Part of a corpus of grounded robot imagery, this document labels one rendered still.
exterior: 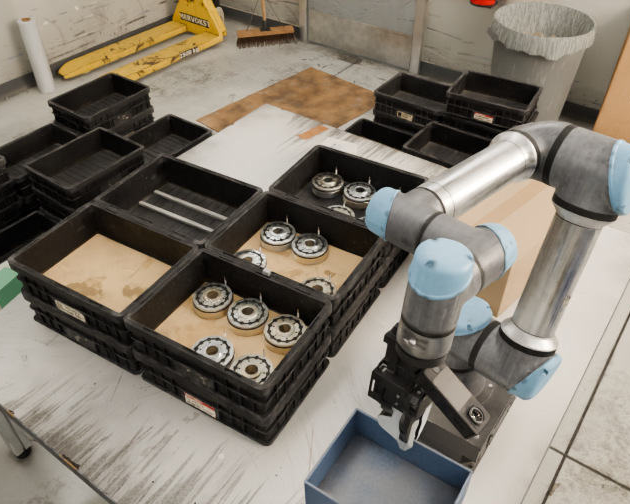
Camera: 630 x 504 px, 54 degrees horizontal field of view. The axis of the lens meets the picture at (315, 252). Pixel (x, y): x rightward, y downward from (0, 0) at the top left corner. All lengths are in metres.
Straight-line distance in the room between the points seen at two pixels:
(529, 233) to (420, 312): 1.03
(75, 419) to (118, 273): 0.40
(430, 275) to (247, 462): 0.84
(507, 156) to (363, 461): 0.56
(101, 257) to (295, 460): 0.79
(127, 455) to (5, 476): 1.00
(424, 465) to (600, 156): 0.59
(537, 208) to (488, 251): 1.06
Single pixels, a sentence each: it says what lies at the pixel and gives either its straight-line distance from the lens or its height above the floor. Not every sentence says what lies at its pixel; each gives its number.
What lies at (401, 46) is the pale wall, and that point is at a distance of 4.74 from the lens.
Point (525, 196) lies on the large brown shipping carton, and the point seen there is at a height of 0.90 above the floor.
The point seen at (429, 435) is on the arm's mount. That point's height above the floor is 0.75.
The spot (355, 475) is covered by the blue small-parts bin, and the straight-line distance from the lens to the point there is 1.03.
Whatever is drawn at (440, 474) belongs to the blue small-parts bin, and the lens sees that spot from 1.02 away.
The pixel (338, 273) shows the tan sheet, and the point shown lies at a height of 0.83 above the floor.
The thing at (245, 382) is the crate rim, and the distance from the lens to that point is 1.31.
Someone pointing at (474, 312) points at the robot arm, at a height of 1.03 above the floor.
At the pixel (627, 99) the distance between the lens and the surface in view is 4.05.
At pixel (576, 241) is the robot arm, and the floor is 1.27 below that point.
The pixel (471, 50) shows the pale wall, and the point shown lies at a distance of 4.53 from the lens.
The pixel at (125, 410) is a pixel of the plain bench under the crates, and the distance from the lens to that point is 1.61.
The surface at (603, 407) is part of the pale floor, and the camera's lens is 2.64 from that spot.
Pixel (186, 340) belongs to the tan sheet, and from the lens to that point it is 1.54.
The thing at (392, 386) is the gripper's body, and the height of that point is 1.26.
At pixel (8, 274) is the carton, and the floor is 0.76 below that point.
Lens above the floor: 1.97
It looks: 41 degrees down
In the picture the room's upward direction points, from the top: straight up
